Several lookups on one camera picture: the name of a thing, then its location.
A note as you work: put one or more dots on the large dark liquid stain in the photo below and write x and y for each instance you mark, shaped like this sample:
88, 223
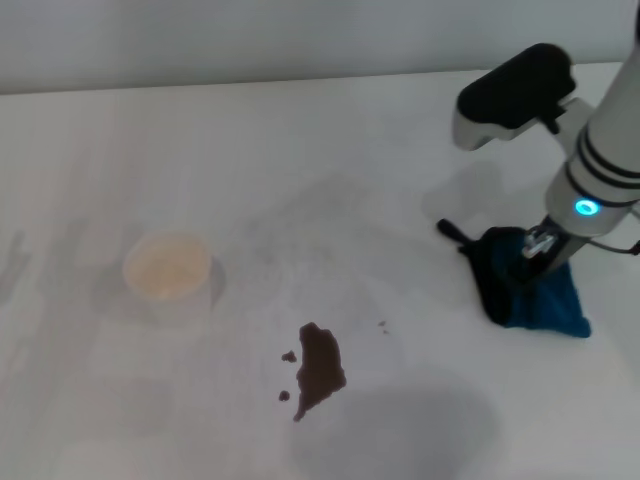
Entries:
322, 365

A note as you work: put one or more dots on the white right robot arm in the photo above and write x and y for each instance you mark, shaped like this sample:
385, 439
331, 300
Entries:
600, 165

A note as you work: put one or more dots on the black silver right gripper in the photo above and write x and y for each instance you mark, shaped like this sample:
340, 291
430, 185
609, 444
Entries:
550, 255

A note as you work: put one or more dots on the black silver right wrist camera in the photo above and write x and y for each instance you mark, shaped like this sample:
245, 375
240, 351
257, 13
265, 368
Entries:
505, 95

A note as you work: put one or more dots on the white paper cup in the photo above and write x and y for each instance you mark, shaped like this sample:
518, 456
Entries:
167, 267

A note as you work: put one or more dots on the blue rag with black trim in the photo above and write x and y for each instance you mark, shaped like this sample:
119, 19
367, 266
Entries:
545, 310

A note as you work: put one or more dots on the small dark liquid droplet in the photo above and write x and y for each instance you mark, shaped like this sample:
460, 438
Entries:
384, 326
284, 395
288, 356

